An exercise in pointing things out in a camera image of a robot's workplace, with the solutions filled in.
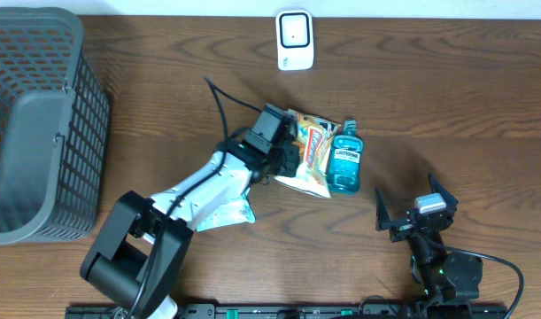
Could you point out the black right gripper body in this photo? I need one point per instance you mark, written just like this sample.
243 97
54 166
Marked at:
401 229

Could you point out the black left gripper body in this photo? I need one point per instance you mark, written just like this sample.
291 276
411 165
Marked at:
287 154

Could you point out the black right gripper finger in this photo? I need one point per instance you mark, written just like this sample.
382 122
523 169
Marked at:
437 187
382 215

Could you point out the yellow snack bag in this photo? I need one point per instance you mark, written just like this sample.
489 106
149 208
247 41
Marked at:
314 139

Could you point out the blue mouthwash bottle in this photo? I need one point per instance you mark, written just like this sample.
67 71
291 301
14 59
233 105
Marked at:
345 158

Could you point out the teal white wipes pack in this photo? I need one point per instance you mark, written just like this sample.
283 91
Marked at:
234 211

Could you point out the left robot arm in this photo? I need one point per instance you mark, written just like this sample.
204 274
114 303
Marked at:
140 249

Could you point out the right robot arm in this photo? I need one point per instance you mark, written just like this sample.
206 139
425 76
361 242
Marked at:
446 276

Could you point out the white barcode scanner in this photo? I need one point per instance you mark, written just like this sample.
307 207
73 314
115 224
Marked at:
294 40

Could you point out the grey plastic mesh basket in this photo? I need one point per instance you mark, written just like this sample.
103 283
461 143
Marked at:
54 120

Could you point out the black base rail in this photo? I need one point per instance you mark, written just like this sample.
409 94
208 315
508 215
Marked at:
373 309

